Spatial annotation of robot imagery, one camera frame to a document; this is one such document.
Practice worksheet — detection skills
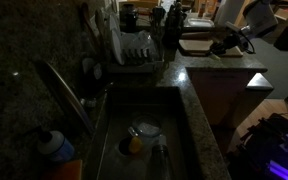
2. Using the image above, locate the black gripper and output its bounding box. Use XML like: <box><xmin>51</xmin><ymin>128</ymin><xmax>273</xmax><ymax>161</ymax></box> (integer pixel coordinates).
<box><xmin>209</xmin><ymin>34</ymin><xmax>241</xmax><ymax>55</ymax></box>

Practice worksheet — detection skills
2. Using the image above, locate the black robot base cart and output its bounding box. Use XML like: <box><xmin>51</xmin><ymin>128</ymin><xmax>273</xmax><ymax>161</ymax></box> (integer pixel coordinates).
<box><xmin>227</xmin><ymin>113</ymin><xmax>288</xmax><ymax>180</ymax></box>

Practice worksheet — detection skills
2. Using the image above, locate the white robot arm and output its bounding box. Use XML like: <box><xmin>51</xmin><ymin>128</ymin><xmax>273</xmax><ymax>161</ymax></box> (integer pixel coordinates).
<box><xmin>208</xmin><ymin>0</ymin><xmax>280</xmax><ymax>55</ymax></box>

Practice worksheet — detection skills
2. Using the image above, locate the wooden cabinet under counter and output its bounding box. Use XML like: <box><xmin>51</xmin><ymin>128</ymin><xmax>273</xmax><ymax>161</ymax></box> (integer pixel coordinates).
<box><xmin>187</xmin><ymin>68</ymin><xmax>274</xmax><ymax>129</ymax></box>

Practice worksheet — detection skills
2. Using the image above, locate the large lower wooden cutting board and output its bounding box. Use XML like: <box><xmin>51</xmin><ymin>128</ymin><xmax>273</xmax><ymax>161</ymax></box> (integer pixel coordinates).
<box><xmin>186</xmin><ymin>46</ymin><xmax>243</xmax><ymax>58</ymax></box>

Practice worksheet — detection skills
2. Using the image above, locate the white paper towel roll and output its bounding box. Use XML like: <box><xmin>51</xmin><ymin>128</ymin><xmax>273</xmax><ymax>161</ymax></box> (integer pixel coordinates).
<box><xmin>214</xmin><ymin>0</ymin><xmax>245</xmax><ymax>26</ymax></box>

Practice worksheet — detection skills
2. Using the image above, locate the light wooden cutting board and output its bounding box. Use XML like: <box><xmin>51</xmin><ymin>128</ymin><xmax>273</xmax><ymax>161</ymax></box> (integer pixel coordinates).
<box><xmin>179</xmin><ymin>39</ymin><xmax>213</xmax><ymax>53</ymax></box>

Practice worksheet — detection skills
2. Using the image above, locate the black knife block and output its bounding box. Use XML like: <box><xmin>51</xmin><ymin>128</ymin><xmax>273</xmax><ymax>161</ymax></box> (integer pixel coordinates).
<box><xmin>163</xmin><ymin>0</ymin><xmax>187</xmax><ymax>48</ymax></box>

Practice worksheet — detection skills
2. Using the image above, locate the white dish rack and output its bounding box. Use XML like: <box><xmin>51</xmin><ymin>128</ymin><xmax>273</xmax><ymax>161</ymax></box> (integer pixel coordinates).
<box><xmin>107</xmin><ymin>29</ymin><xmax>164</xmax><ymax>74</ymax></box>

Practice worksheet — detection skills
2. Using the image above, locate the white plate in rack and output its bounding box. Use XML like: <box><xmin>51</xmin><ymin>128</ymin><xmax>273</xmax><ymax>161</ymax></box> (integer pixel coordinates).
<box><xmin>111</xmin><ymin>29</ymin><xmax>125</xmax><ymax>65</ymax></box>

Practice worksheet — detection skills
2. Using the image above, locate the glass bowl in sink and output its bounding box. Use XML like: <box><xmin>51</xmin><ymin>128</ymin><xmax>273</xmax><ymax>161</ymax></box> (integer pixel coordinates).
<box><xmin>132</xmin><ymin>115</ymin><xmax>162</xmax><ymax>137</ymax></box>

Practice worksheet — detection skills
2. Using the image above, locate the stainless steel sink basin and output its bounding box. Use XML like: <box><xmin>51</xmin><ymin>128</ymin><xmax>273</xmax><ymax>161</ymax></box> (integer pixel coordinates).
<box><xmin>83</xmin><ymin>87</ymin><xmax>202</xmax><ymax>180</ymax></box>

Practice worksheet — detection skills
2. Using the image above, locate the yellow item in sink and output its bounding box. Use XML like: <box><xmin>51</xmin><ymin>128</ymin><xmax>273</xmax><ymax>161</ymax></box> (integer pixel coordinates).
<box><xmin>128</xmin><ymin>137</ymin><xmax>143</xmax><ymax>154</ymax></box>

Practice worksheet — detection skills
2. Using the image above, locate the dark bottle in sink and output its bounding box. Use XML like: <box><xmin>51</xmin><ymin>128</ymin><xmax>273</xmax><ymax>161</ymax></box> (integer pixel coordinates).
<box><xmin>150</xmin><ymin>145</ymin><xmax>174</xmax><ymax>180</ymax></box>

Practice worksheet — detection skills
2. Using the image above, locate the curved chrome faucet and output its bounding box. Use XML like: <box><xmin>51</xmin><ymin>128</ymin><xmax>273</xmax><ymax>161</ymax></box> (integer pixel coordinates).
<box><xmin>34</xmin><ymin>60</ymin><xmax>95</xmax><ymax>136</ymax></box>

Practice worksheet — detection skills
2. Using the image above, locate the blue white soap dispenser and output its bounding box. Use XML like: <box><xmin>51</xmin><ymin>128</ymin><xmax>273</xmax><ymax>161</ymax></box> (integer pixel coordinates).
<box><xmin>25</xmin><ymin>126</ymin><xmax>75</xmax><ymax>163</ymax></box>

